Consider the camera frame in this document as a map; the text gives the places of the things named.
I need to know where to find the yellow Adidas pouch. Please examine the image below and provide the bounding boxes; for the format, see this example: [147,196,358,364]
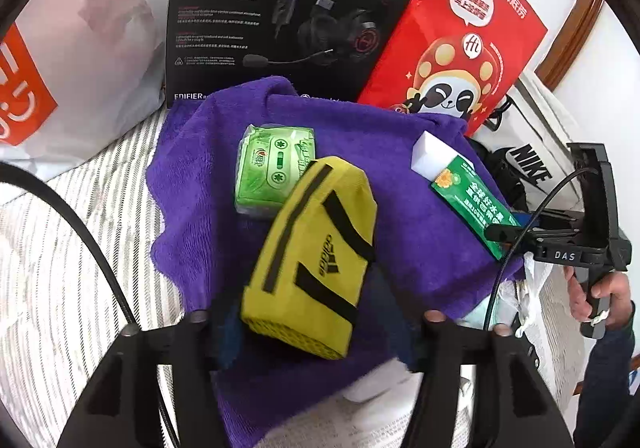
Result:
[241,156,378,360]

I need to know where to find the green snack packet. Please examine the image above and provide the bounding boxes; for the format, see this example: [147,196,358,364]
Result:
[432,156,518,260]

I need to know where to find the green tissue pack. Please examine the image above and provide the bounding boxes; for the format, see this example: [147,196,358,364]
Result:
[234,125,316,218]

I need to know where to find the right forearm dark sleeve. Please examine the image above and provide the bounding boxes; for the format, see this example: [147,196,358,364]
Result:
[573,304,640,448]

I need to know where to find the person's right hand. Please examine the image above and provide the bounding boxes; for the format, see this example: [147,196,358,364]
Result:
[563,266,633,331]

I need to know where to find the newspaper sheet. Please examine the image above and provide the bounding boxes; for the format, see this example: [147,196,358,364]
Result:
[254,376,476,448]

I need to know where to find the white Nike waist bag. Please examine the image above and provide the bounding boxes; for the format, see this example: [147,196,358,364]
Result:
[472,70,579,211]

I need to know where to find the purple towel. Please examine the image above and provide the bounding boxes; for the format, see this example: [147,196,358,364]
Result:
[146,76,500,447]

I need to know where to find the striped cushion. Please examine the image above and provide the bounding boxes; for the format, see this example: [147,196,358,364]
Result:
[1,108,184,447]

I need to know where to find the white sponge block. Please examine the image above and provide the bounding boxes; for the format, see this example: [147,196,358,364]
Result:
[411,131,474,181]

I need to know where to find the red panda paper bag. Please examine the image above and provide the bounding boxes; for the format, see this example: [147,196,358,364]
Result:
[359,0,547,135]

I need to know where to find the white Miniso plastic bag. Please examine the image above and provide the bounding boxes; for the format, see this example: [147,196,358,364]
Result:
[1,0,164,181]

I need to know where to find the black headset box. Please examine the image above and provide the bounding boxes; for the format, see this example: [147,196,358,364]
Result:
[166,0,410,102]

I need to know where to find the black cable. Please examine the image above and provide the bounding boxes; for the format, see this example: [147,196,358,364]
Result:
[0,161,177,448]

